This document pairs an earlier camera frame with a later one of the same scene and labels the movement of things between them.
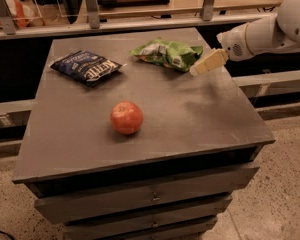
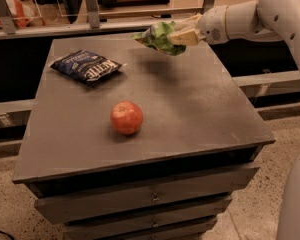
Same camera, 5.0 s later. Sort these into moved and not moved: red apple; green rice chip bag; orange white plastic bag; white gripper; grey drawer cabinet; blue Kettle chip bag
Moved: green rice chip bag; white gripper
Not moved: red apple; orange white plastic bag; grey drawer cabinet; blue Kettle chip bag
